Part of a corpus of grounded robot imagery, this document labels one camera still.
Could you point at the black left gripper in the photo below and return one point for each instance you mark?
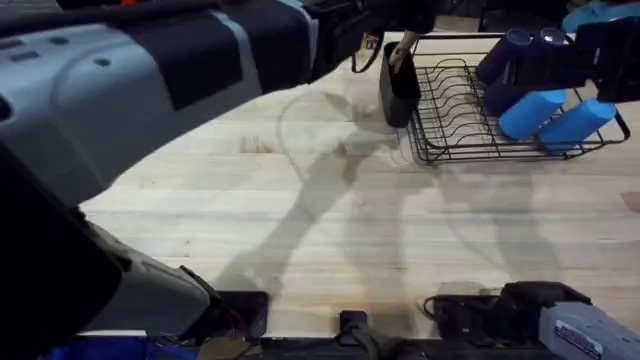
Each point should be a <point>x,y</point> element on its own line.
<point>350,30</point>

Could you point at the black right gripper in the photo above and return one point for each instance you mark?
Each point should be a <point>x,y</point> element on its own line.
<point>612,60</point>

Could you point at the wooden spoon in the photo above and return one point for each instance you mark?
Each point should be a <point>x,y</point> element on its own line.
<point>400,52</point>

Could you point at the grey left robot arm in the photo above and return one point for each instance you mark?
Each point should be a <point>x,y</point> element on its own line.
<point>125,90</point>

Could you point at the dark blue plastic cup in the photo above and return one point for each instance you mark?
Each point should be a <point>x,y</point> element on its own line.
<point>550,37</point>
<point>500,55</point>
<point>500,97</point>

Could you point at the light blue plastic cup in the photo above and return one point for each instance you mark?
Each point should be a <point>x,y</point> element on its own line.
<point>575,125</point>
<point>530,115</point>

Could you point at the small colourful box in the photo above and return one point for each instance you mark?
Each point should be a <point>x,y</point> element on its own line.
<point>370,42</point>

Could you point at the light blue cloth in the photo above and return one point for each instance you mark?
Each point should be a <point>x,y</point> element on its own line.
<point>595,12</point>

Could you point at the black cutlery holder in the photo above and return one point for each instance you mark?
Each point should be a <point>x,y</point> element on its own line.
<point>397,100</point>

